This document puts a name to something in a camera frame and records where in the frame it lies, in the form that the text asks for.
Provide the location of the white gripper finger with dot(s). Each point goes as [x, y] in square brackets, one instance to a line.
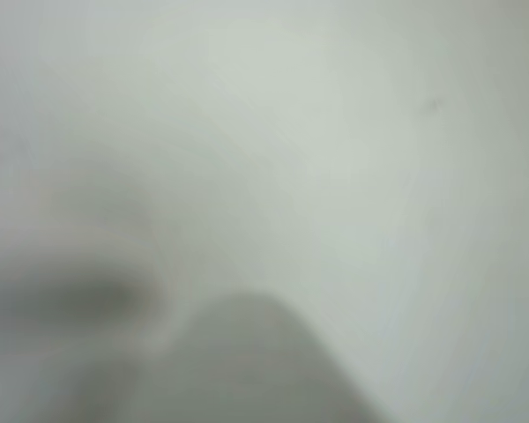
[255, 365]

